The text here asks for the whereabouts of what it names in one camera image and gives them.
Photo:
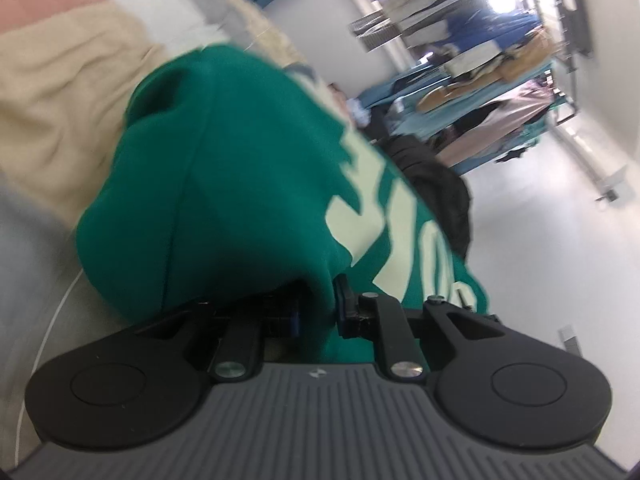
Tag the green hoodie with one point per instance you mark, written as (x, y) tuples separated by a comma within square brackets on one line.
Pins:
[(225, 185)]

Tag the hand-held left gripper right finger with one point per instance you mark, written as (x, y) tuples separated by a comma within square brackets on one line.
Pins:
[(342, 305)]

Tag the pastel patchwork quilt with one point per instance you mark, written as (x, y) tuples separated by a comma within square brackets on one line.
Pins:
[(60, 100)]

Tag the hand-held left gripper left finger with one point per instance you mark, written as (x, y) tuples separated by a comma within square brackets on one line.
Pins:
[(294, 317)]

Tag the row of hanging clothes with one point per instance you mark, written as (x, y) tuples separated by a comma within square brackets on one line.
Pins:
[(475, 25)]

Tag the black down jacket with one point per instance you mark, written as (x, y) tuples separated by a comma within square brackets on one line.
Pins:
[(440, 195)]

